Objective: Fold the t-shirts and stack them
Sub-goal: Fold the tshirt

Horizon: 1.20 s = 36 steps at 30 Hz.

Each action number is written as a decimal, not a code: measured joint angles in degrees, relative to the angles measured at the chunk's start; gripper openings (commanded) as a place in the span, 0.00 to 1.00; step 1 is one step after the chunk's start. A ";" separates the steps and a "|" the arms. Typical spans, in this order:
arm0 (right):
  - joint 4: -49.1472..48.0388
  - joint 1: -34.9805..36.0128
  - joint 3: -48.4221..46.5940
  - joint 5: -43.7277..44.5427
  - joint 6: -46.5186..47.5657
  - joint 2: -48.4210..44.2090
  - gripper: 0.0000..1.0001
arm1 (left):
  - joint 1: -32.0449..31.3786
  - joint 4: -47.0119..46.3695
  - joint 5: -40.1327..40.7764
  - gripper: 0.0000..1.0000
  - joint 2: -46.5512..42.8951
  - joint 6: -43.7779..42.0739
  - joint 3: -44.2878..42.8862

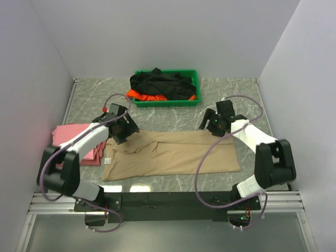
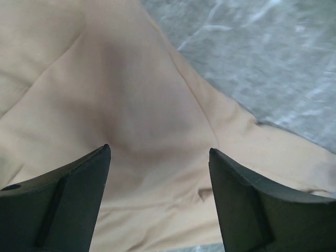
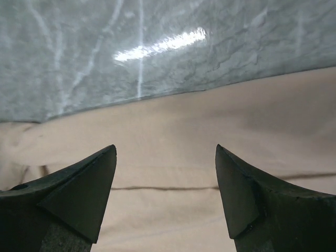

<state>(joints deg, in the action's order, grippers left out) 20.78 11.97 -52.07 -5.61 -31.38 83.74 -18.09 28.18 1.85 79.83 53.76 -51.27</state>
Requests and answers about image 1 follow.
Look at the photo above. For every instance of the green plastic bin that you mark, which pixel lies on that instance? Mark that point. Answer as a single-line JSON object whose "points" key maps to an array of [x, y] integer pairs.
{"points": [[192, 73]]}

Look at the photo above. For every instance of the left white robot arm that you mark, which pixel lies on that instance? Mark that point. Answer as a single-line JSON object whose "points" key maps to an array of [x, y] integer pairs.
{"points": [[60, 165]]}

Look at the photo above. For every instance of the light pink folded t shirt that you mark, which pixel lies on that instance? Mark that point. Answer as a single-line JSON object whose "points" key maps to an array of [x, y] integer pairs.
{"points": [[64, 133]]}

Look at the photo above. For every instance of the beige t shirt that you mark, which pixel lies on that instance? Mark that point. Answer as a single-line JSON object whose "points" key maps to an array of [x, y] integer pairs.
{"points": [[150, 153]]}

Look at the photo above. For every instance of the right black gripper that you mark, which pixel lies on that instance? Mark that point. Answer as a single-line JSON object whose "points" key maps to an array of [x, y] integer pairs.
{"points": [[209, 115]]}

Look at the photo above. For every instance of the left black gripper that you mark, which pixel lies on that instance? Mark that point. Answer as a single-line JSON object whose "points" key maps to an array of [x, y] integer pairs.
{"points": [[131, 128]]}

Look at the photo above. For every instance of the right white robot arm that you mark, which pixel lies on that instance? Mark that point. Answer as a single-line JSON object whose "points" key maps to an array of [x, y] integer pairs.
{"points": [[274, 162]]}

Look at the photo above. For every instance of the black t shirt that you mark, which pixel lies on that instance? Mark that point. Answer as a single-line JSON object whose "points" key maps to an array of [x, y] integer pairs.
{"points": [[155, 82]]}

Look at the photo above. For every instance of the orange t shirt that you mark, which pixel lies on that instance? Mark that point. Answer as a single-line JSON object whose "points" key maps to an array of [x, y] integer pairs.
{"points": [[160, 97]]}

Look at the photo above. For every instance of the aluminium rail frame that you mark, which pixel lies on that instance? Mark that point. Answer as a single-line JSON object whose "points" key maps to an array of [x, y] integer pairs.
{"points": [[279, 202]]}

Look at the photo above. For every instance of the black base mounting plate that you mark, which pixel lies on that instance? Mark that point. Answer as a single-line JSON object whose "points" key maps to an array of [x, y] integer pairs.
{"points": [[167, 206]]}

